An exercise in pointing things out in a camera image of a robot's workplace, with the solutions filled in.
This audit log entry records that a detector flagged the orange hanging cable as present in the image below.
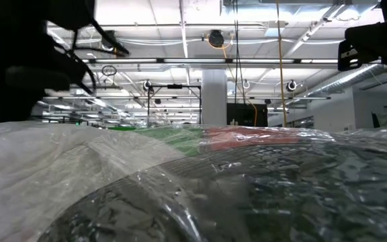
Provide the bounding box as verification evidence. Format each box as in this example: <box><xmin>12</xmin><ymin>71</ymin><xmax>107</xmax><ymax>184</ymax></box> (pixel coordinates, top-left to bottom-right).
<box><xmin>249</xmin><ymin>102</ymin><xmax>259</xmax><ymax>127</ymax></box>

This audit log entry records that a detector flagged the grey ceiling rail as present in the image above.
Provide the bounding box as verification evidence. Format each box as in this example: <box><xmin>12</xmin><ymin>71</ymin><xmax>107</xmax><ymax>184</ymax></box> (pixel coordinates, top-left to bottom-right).
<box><xmin>89</xmin><ymin>83</ymin><xmax>124</xmax><ymax>91</ymax></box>

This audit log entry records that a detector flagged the silver ventilation duct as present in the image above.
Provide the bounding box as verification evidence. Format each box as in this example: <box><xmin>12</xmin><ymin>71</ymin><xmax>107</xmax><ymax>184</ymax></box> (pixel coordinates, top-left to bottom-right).
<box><xmin>307</xmin><ymin>63</ymin><xmax>382</xmax><ymax>98</ymax></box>

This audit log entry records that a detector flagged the black partition panel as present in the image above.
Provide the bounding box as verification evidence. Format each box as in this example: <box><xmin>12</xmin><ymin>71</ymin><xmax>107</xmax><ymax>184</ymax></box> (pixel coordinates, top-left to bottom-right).
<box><xmin>226</xmin><ymin>102</ymin><xmax>269</xmax><ymax>127</ymax></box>

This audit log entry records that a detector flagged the black cable loop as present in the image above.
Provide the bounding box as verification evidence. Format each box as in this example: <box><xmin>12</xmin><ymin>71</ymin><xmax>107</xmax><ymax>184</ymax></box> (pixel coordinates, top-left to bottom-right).
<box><xmin>101</xmin><ymin>65</ymin><xmax>118</xmax><ymax>77</ymax></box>

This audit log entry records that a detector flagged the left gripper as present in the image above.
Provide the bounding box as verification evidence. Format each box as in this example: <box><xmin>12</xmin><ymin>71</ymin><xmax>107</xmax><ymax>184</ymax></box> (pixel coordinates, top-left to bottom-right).
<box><xmin>0</xmin><ymin>50</ymin><xmax>91</xmax><ymax>123</ymax></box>

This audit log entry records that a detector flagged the black hanging cable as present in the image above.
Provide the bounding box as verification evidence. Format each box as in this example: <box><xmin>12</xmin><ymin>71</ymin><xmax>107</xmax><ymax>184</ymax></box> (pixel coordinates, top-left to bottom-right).
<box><xmin>232</xmin><ymin>0</ymin><xmax>241</xmax><ymax>105</ymax></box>

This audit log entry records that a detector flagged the green plastic basket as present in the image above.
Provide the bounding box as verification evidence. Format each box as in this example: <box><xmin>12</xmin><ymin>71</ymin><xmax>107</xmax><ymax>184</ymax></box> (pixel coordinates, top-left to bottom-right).
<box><xmin>107</xmin><ymin>124</ymin><xmax>208</xmax><ymax>156</ymax></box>

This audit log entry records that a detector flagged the black empty rig frame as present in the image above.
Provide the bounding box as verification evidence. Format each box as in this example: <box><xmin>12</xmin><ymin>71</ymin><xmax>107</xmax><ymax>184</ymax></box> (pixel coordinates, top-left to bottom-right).
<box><xmin>146</xmin><ymin>83</ymin><xmax>203</xmax><ymax>126</ymax></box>

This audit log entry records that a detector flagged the long ceiling light bar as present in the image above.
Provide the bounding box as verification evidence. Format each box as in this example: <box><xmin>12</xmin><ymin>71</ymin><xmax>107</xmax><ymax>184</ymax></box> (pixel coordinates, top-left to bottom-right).
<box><xmin>82</xmin><ymin>57</ymin><xmax>341</xmax><ymax>65</ymax></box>

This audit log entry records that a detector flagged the black bagged hair net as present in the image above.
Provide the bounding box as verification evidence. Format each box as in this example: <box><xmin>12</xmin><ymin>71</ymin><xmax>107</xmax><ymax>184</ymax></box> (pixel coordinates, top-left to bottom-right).
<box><xmin>37</xmin><ymin>124</ymin><xmax>387</xmax><ymax>242</ymax></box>

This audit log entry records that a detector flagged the black ceiling cable reel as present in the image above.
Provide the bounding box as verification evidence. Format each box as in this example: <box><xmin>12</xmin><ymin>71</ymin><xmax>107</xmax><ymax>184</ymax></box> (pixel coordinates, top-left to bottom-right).
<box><xmin>101</xmin><ymin>29</ymin><xmax>118</xmax><ymax>51</ymax></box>
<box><xmin>206</xmin><ymin>29</ymin><xmax>225</xmax><ymax>49</ymax></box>

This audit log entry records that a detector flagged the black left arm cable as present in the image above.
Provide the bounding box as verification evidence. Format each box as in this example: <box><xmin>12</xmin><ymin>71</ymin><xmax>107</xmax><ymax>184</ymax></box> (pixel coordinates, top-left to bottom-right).
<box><xmin>71</xmin><ymin>18</ymin><xmax>130</xmax><ymax>97</ymax></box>

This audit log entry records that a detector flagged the white square pillar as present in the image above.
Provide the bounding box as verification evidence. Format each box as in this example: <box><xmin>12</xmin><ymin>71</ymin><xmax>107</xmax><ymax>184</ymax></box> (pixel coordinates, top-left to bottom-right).
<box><xmin>201</xmin><ymin>69</ymin><xmax>228</xmax><ymax>125</ymax></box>

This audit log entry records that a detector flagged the plain white cotton pack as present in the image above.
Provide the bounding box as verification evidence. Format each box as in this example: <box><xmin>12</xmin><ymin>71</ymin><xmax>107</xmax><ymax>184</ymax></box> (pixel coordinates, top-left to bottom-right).
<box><xmin>0</xmin><ymin>120</ymin><xmax>189</xmax><ymax>242</ymax></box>

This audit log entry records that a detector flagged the red packaged garment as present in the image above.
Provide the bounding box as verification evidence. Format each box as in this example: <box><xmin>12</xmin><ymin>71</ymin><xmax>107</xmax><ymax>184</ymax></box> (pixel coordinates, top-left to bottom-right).
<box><xmin>200</xmin><ymin>126</ymin><xmax>304</xmax><ymax>152</ymax></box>

